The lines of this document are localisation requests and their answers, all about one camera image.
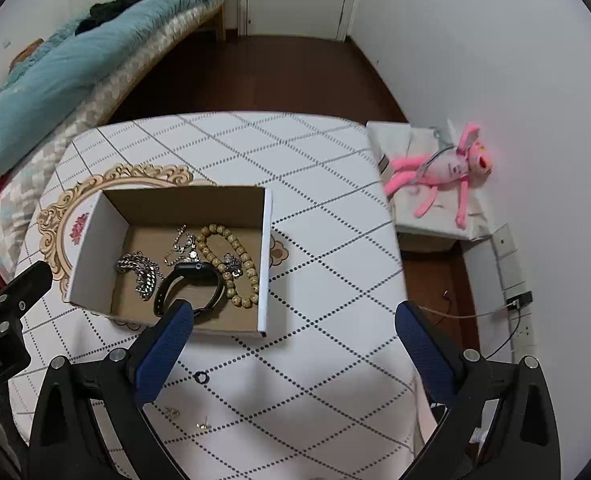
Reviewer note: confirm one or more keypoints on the white power strip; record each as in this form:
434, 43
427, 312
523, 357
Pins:
505, 251

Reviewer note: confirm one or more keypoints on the small silver pendant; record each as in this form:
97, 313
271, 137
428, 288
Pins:
231, 263

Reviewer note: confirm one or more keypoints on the white storage box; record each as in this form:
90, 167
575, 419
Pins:
425, 227

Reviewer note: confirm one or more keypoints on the black charger plug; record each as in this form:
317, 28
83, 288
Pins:
519, 301

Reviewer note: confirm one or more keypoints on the brown pillow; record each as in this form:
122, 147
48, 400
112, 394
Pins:
25, 54

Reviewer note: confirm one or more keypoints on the black smart watch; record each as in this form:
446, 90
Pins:
195, 268

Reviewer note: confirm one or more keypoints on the teal blanket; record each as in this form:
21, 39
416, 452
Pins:
50, 70

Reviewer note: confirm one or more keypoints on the cardboard box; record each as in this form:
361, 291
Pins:
100, 245

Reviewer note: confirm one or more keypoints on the wooden bed frame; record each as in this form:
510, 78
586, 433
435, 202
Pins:
220, 25

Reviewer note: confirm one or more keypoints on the black clothing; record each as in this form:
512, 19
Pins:
105, 10

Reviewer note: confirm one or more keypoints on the bed with blue blanket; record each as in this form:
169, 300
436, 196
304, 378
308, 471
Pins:
125, 75

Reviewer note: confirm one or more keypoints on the small gold earring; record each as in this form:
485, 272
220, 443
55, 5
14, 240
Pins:
203, 425
171, 412

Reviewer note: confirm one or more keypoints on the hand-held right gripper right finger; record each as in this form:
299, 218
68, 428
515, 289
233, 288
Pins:
425, 355

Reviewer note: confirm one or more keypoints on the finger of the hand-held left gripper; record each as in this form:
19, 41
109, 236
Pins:
25, 285

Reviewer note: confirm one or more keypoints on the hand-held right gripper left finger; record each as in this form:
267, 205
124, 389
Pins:
164, 350

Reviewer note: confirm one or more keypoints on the pink plush toy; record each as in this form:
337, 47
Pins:
410, 165

